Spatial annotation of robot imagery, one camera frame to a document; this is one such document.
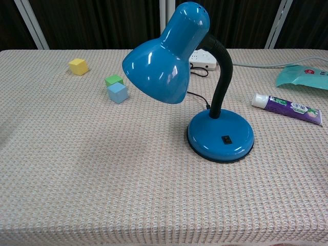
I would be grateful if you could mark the blue gooseneck desk lamp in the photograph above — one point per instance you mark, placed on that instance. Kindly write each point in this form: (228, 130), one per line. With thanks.
(159, 64)

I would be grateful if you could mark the light blue foam cube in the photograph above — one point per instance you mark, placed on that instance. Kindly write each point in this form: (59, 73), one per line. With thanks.
(117, 92)

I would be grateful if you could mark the green foam cube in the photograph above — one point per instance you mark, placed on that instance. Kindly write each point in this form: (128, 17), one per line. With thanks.
(112, 80)

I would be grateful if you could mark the white power strip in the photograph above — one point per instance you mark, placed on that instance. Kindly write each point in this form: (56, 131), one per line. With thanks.
(205, 61)

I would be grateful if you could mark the woven beige tablecloth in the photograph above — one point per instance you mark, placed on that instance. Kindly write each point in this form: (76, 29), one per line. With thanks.
(102, 166)

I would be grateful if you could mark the yellow foam cube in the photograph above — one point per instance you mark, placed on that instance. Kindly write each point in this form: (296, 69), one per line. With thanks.
(78, 66)

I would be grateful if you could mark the purple toothpaste tube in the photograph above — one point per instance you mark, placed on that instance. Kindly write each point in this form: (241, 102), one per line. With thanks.
(292, 107)

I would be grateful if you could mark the teal wet wipes pack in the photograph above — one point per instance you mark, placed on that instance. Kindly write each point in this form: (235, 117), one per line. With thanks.
(305, 77)

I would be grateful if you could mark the white metal frame post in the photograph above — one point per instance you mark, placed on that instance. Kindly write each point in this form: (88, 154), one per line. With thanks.
(278, 24)
(32, 24)
(167, 10)

